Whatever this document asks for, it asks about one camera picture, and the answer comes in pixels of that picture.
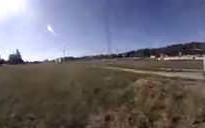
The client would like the floodlight pole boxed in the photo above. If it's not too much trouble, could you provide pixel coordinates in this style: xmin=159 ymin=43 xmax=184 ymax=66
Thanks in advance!
xmin=61 ymin=46 xmax=67 ymax=63

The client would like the row of pale low buildings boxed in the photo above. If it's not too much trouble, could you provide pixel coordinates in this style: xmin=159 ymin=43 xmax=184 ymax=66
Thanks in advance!
xmin=101 ymin=54 xmax=205 ymax=62

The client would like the dry grass field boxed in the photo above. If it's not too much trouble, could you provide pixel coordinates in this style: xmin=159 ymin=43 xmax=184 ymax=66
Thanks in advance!
xmin=0 ymin=59 xmax=205 ymax=128

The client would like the pale dirt path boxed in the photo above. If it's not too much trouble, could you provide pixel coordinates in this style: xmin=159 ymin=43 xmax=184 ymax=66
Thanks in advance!
xmin=89 ymin=64 xmax=205 ymax=82

